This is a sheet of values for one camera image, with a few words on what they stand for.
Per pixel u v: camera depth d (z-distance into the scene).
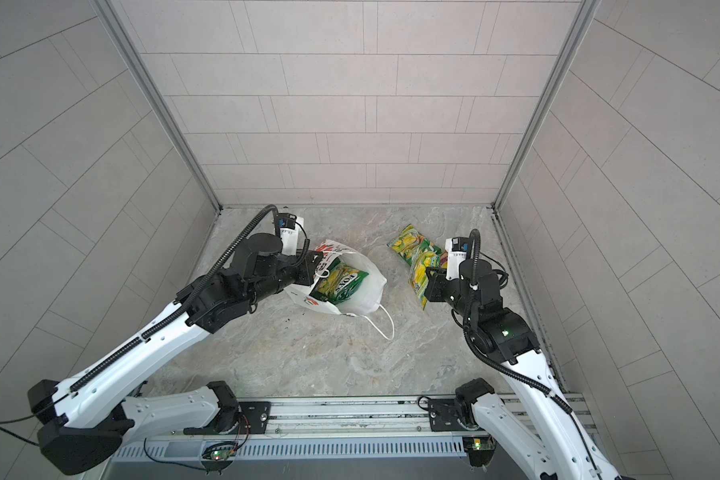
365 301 0.84
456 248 0.58
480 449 0.68
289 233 0.57
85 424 0.37
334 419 0.72
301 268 0.57
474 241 0.48
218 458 0.64
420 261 0.72
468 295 0.49
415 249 1.01
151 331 0.41
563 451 0.38
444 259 0.60
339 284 0.86
